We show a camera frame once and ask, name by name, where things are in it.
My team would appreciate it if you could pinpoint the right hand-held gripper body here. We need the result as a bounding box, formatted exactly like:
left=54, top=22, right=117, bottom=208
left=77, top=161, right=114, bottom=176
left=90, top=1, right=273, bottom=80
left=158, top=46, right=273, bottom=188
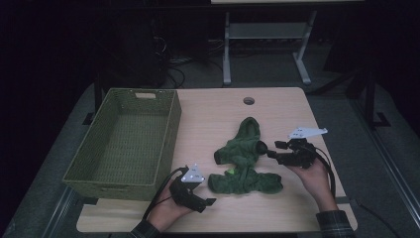
left=276, top=127, right=329, bottom=170

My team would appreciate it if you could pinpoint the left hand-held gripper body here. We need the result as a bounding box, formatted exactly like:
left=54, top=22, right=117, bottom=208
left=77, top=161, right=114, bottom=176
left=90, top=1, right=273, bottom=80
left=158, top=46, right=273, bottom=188
left=168, top=163, right=209, bottom=213

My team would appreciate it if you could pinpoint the green fleece garment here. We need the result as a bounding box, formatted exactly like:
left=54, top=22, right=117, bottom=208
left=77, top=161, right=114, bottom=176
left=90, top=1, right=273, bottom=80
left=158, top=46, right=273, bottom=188
left=207, top=116, right=284, bottom=195

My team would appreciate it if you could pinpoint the green woven basket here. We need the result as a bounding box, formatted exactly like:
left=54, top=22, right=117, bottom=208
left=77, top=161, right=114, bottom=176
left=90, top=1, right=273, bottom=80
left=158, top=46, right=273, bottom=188
left=62, top=87, right=182, bottom=202

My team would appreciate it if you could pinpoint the person's left hand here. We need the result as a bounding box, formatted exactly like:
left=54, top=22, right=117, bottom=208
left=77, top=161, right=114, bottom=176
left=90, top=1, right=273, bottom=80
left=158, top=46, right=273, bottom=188
left=147, top=187, right=196, bottom=232

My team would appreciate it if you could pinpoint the person's right hand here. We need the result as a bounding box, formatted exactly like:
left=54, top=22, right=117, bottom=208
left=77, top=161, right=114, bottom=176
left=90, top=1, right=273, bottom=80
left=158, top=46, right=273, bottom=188
left=286, top=158, right=339, bottom=213

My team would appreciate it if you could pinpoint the black stand with foot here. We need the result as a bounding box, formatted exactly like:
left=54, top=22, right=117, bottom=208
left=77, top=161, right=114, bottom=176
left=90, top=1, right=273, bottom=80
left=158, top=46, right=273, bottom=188
left=82, top=73, right=103, bottom=127
left=346, top=62, right=392, bottom=130

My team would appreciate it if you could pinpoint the left hand-held gripper black cable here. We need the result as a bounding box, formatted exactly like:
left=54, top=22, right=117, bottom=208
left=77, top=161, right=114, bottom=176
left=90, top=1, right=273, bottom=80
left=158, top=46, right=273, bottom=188
left=142, top=167, right=190, bottom=221

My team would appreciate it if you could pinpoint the hand-held gripper black cable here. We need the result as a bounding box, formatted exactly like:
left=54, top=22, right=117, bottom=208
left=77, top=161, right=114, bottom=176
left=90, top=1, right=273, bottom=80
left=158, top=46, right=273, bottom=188
left=309, top=144, right=338, bottom=199
left=142, top=167, right=190, bottom=221

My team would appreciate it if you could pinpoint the right hand-held gripper black cable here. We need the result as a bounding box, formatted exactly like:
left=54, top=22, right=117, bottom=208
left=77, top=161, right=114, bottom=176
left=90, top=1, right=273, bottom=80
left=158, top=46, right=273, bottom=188
left=309, top=144, right=338, bottom=199

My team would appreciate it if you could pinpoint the metal floor rail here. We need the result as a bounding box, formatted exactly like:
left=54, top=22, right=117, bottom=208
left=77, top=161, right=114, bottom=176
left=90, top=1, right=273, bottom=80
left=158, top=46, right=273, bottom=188
left=350, top=97, right=420, bottom=231
left=43, top=186, right=78, bottom=238

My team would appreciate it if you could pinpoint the black floor cable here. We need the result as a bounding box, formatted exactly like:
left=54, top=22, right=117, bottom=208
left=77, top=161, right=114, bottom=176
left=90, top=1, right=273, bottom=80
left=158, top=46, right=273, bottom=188
left=353, top=197, right=397, bottom=238

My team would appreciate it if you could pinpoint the white metal frame table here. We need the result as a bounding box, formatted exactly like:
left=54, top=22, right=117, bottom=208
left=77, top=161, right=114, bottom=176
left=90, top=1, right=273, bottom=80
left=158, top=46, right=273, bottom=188
left=211, top=0, right=365, bottom=86

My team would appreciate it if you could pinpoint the tangle of black floor cables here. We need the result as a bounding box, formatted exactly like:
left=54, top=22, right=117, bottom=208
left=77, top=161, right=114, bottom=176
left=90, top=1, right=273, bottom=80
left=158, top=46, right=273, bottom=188
left=150, top=19, right=229, bottom=89

